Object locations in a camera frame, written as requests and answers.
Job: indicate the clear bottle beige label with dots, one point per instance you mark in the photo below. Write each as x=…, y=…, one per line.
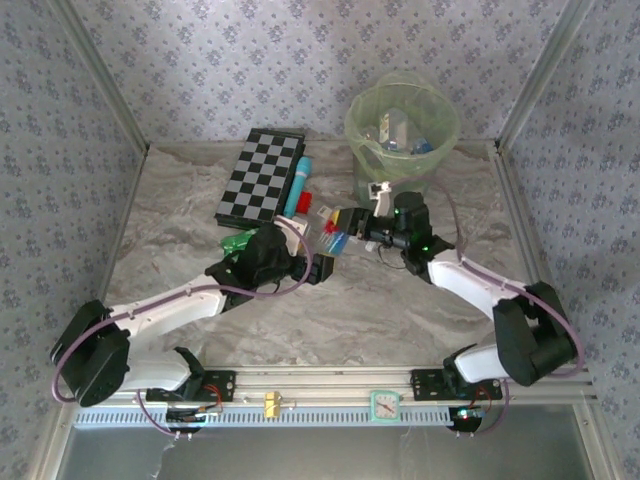
x=325, y=211

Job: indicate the clear bottle red blue label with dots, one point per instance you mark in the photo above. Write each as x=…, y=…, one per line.
x=336, y=245

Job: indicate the green plastic soda bottle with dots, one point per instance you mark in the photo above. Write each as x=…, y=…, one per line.
x=235, y=242

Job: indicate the bottle red yellow label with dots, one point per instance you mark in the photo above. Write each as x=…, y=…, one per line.
x=386, y=125

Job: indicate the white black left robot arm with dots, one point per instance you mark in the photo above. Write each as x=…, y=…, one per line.
x=165, y=305

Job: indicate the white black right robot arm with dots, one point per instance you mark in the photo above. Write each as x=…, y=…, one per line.
x=465, y=285

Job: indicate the green bin with bag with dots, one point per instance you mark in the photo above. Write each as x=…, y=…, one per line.
x=370, y=160

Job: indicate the small red plastic block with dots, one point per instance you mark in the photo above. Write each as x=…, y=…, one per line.
x=303, y=202

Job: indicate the teal cylindrical tube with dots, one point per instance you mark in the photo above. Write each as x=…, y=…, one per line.
x=298, y=187

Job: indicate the black grey folding chessboard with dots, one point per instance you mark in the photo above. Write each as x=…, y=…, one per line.
x=260, y=180

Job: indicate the small brass block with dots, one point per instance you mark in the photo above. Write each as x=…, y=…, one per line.
x=272, y=404

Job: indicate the small circuit board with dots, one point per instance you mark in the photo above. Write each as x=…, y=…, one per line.
x=185, y=417
x=465, y=415

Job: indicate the small teal clock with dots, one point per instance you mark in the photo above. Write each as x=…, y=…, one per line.
x=385, y=406

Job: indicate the aluminium side rail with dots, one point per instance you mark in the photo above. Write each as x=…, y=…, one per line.
x=116, y=250
x=517, y=200

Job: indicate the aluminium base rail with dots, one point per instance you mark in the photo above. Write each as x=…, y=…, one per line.
x=320, y=385

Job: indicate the aluminium frame post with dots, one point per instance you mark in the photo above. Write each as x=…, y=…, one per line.
x=540, y=75
x=104, y=75

